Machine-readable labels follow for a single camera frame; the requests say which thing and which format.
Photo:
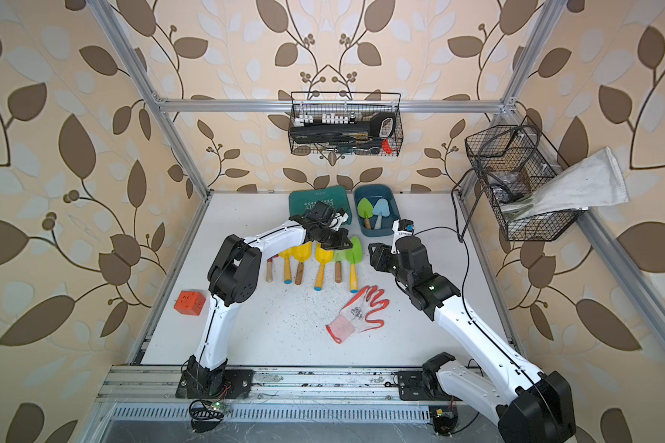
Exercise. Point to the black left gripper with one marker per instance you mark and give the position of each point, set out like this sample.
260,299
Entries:
348,242

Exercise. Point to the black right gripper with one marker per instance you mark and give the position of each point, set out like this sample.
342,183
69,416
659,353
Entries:
380,258

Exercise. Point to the light green shovel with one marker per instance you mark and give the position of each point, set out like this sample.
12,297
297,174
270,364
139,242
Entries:
339,257

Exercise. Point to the green trowel yellow handle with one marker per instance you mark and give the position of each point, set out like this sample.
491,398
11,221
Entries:
353,257

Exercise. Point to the yellow shovel wooden handle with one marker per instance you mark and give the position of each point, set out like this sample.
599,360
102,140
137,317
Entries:
301,254

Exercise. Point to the green trowel wooden handle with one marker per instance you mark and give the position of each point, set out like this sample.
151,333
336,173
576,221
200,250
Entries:
365,212

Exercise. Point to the red shovel wooden handle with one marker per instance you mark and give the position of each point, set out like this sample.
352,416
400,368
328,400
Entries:
269,270

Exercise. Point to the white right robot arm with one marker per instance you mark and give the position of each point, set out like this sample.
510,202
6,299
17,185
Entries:
526,404

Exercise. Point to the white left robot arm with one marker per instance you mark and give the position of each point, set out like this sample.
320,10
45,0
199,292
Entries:
233,278

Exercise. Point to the blue plastic storage box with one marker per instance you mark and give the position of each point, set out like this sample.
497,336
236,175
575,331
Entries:
373,193

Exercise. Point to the green plastic tool case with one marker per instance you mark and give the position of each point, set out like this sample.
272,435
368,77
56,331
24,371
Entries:
301,203

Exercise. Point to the red white work glove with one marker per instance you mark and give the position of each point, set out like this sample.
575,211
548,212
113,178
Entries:
357,315

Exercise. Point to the black handsaw in basket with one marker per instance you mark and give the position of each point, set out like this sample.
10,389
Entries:
379,127

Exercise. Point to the grey cloth bag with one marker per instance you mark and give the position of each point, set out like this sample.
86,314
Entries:
597,181

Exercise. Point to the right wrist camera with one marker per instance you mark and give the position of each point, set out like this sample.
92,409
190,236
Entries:
402,228

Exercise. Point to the white handled tool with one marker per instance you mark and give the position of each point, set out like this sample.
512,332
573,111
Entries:
381,210

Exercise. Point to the black wire basket back wall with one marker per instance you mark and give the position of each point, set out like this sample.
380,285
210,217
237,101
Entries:
346,106

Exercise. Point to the black wire basket wall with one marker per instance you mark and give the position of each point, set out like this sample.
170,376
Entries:
511,169
346,106

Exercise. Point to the black wire basket right wall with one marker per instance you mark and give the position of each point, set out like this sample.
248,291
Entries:
511,169

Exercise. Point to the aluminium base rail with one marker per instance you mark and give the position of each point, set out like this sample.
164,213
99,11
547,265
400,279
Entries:
279,394

